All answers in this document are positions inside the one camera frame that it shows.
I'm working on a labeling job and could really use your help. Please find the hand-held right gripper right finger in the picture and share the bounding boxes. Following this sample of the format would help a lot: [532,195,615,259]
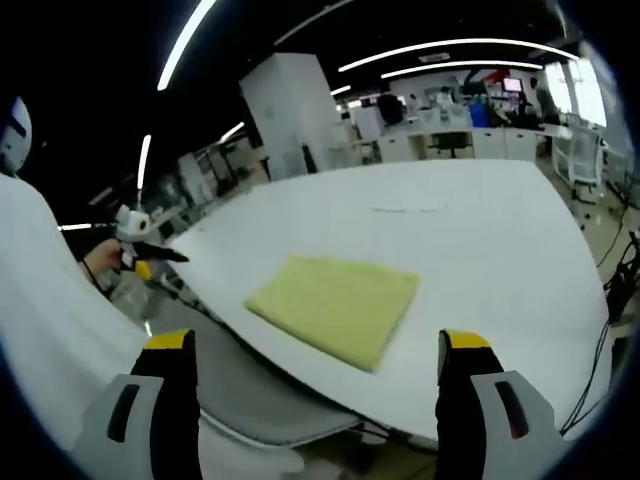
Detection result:
[435,328,569,480]

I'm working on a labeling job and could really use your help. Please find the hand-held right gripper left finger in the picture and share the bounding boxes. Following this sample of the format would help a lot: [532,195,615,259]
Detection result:
[74,328,204,480]

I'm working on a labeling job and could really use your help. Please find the yellow garment with coloured sleeves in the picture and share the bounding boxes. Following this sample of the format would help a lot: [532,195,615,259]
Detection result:
[243,253,421,374]

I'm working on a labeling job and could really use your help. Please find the person's left hand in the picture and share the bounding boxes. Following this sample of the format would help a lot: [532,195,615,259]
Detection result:
[82,238,126,275]

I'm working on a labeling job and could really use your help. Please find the person in white clothing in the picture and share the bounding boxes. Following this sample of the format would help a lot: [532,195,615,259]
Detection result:
[0,172,306,480]

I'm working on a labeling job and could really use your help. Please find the white worn device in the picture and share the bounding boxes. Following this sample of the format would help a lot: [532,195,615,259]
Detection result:
[0,95,34,176]

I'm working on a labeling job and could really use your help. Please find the black box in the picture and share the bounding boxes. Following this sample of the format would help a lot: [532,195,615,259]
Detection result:
[605,272,636,319]

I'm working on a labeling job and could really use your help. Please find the white square pillar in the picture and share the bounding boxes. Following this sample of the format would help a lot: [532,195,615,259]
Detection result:
[238,52,341,181]

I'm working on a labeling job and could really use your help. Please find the white table socket panel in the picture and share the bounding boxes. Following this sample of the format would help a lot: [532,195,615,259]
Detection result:
[372,199,450,215]

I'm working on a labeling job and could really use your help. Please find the white cabinet row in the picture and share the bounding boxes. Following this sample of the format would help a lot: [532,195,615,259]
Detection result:
[377,127,546,164]

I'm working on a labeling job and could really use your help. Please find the black office chair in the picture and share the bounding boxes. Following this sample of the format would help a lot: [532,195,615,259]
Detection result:
[429,132,474,159]

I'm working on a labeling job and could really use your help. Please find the white mesh chair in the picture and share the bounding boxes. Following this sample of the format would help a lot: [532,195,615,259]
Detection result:
[554,127,606,201]

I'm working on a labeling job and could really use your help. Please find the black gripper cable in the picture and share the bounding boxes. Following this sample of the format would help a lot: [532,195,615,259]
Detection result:
[82,257,437,454]

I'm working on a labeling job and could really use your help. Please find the black cable bundle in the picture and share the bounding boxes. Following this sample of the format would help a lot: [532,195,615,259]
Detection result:
[559,229,640,436]

